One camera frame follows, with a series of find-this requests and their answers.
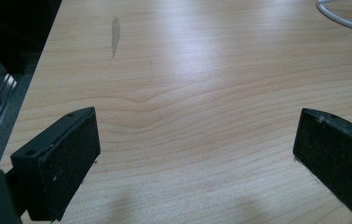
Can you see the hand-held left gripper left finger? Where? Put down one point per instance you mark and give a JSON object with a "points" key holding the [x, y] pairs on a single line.
{"points": [[61, 161]]}

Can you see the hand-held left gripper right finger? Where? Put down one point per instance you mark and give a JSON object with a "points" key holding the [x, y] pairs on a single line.
{"points": [[335, 155]]}

